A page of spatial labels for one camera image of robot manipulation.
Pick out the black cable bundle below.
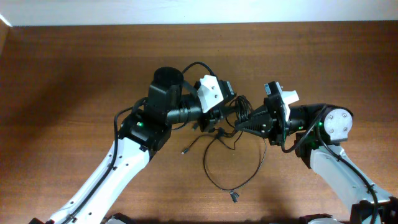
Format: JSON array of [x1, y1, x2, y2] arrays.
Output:
[[181, 95, 268, 192]]

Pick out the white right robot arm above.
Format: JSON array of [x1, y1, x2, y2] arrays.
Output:
[[235, 98, 397, 223]]

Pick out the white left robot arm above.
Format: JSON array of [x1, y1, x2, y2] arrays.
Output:
[[47, 67, 233, 223]]

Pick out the small black clip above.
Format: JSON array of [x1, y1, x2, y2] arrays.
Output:
[[229, 190, 239, 203]]

